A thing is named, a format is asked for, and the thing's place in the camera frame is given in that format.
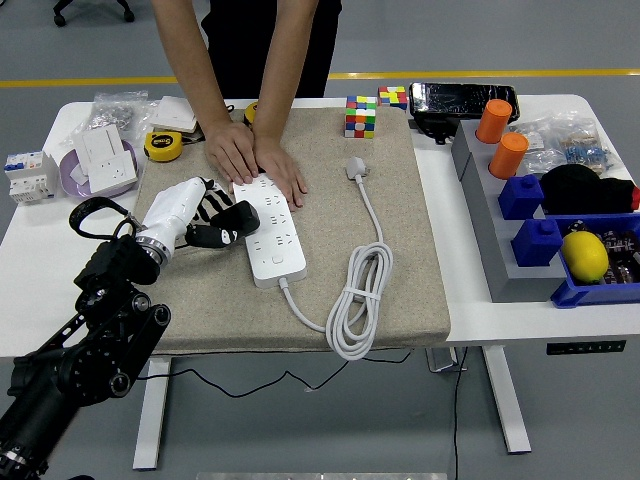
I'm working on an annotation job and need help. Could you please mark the grey-brown fabric mat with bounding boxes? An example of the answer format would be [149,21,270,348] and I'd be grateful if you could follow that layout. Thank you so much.
[112,106,452,357]

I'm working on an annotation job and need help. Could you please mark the yellow lemon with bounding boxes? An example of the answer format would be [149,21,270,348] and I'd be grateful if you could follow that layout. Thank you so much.
[559,231,610,286]

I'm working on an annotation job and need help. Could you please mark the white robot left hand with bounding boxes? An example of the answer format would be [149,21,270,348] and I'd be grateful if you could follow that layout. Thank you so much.
[141,174,242,250]

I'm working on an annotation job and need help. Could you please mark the clear bag white parts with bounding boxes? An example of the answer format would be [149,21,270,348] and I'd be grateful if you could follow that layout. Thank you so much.
[509,117,556,176]

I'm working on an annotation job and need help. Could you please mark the black plug adapter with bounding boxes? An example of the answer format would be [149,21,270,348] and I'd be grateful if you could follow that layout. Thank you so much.
[212,199,261,236]

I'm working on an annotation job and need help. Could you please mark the white wall switch panel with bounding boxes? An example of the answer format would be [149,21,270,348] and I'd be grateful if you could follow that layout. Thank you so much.
[149,96,201,135]

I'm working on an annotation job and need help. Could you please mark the black table power cable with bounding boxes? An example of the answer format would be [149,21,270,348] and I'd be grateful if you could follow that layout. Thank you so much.
[451,347,470,480]

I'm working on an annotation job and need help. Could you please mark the dark brown capacitors pile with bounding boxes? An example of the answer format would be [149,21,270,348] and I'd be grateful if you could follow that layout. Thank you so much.
[599,227,640,286]

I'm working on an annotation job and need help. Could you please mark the white power strip cord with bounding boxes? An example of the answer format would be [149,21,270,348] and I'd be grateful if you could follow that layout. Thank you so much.
[279,174,395,361]

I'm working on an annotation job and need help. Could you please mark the black cloth with red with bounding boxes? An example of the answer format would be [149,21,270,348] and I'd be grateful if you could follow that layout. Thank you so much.
[538,163,640,216]

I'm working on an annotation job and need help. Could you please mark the white power strip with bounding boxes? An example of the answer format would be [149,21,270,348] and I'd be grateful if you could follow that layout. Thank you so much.
[232,172,308,290]

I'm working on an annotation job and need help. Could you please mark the black table control panel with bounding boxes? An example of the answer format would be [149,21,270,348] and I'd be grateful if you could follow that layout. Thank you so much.
[545,339,627,356]

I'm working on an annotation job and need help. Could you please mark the glossy black wrapped box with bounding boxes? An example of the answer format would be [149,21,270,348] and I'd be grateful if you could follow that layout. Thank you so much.
[408,81,521,121]

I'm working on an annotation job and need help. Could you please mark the blue plastic bin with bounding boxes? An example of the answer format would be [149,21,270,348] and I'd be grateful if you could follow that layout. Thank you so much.
[549,212,640,309]

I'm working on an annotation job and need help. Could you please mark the white grey strip plug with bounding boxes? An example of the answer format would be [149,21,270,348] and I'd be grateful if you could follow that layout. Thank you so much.
[345,156,374,182]

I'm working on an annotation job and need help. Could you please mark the person's right hand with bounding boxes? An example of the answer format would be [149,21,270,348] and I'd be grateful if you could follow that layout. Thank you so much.
[203,121,261,187]

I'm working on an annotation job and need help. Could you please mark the blue plastic block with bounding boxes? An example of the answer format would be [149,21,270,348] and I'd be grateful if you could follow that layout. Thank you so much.
[509,218,565,268]
[497,173,545,221]

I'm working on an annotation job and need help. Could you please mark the person's left hand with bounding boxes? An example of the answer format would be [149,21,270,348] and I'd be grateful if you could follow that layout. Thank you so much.
[252,134,309,211]

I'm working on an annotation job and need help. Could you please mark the large Rubik's cube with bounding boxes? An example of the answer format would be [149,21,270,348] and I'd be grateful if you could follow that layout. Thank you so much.
[343,94,378,140]

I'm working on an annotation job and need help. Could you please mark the white wall socket panel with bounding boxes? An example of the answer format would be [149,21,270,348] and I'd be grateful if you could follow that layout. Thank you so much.
[82,147,139,194]

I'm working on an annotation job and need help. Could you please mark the white plastic panel box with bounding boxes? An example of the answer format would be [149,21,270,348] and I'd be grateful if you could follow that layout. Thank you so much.
[72,123,126,169]

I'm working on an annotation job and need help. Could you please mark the black plastic holder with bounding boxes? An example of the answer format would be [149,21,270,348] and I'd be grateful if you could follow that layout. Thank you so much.
[409,112,461,146]

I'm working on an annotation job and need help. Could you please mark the clear bag blue resistors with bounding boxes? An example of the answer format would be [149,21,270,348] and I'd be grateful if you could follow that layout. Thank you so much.
[549,112,626,179]

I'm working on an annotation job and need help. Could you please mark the white table leg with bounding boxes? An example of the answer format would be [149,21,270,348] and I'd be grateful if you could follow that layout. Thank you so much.
[132,357,172,472]
[482,344,532,455]

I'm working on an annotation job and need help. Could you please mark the small Rubik's cube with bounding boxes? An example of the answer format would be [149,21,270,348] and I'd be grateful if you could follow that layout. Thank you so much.
[376,85,409,112]

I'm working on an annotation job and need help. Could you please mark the clear bag metal screws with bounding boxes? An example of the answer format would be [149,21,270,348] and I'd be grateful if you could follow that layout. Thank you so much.
[89,89,159,146]

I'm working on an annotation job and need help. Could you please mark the person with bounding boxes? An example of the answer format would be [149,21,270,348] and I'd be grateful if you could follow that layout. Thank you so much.
[202,0,344,100]

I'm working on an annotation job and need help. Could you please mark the orange plastic cylinder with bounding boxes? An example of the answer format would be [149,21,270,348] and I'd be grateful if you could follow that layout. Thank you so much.
[474,98,514,145]
[488,132,530,180]

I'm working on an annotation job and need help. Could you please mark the white circuit breaker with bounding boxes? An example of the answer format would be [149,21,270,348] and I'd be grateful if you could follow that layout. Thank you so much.
[3,149,60,206]

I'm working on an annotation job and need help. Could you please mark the black office chair base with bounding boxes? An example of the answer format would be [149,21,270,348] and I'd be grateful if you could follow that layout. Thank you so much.
[52,0,136,27]

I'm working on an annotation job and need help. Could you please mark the thin black adapter cord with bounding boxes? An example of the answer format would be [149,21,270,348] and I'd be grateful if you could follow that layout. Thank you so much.
[144,348,415,399]

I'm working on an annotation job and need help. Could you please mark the grey metal table bracket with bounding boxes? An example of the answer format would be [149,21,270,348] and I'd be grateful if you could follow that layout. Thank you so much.
[425,347,469,374]

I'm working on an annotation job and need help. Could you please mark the grey stepped block board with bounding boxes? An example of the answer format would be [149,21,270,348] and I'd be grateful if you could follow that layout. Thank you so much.
[451,119,569,304]

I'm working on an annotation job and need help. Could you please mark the purple bowl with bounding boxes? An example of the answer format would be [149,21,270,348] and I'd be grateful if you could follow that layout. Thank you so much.
[58,138,140,205]

